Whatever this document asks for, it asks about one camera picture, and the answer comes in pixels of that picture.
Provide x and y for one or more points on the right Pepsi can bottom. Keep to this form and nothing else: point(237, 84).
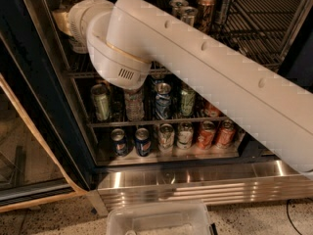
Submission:
point(142, 142)

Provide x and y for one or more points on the left 7up can bottom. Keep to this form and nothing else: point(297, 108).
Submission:
point(166, 138)

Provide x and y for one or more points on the orange soda can middle shelf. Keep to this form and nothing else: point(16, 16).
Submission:
point(211, 111)

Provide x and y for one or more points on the green can middle shelf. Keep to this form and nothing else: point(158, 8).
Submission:
point(100, 95)

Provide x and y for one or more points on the green Mountain Dew can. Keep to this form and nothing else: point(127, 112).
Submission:
point(187, 101)

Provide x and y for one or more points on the clear plastic water bottle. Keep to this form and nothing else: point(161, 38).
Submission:
point(134, 104)

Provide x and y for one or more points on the black tall energy can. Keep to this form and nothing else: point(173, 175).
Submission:
point(221, 11)

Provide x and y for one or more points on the pepsi can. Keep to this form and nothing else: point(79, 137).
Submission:
point(142, 142)
point(119, 142)

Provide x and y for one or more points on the right 7up can bottom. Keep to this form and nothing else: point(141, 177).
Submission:
point(185, 135)

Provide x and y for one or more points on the wire shelf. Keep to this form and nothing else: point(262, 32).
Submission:
point(262, 30)
point(118, 110)

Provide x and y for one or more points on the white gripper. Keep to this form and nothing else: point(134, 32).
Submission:
point(75, 24)

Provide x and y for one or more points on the clear plastic bin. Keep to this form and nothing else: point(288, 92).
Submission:
point(167, 218)

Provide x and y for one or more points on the left orange can bottom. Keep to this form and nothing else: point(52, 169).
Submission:
point(206, 135)

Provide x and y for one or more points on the middle wire shelf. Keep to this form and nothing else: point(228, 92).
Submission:
point(118, 110)

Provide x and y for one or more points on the top wire shelf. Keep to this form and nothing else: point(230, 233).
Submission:
point(262, 30)

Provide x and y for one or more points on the front silver Red Bull can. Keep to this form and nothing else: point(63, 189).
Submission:
point(188, 15)

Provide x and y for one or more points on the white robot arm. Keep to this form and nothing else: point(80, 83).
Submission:
point(123, 38)

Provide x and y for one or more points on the blue Pepsi can middle shelf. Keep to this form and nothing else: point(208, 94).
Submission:
point(163, 100)

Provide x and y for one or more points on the stainless steel fridge base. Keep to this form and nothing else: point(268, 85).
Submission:
point(214, 184)

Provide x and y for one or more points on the open glass fridge door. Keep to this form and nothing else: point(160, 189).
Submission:
point(30, 173)

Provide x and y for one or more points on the front gold tall can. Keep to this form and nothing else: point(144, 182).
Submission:
point(206, 11)

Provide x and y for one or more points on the white 7up can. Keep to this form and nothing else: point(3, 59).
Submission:
point(67, 4)

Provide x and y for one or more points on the left Pepsi can bottom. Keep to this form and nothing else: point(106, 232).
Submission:
point(119, 142)

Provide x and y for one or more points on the silver red bull can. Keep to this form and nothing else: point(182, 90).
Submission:
point(175, 6)
point(188, 15)

